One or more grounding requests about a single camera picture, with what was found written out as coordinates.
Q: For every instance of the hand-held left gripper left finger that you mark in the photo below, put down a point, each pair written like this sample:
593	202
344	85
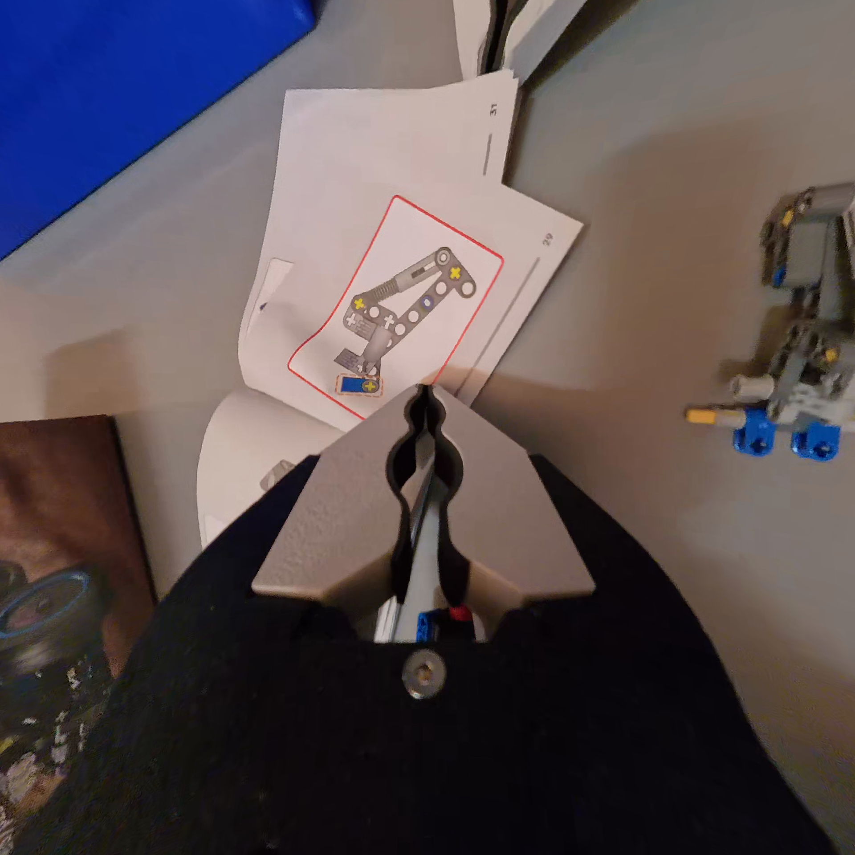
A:
334	528

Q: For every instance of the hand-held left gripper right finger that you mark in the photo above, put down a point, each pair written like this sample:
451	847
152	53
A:
514	528

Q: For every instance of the lego instruction booklet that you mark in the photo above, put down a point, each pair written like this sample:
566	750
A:
374	227

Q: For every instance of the grey and blue lego assembly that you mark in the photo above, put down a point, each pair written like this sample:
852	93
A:
811	280

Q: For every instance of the lego set cardboard box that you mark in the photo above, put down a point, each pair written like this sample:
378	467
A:
60	534

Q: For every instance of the blue plastic bin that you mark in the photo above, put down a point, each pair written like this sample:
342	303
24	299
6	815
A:
113	87

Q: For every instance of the white paper packaging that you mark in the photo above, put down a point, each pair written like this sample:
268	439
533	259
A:
534	33

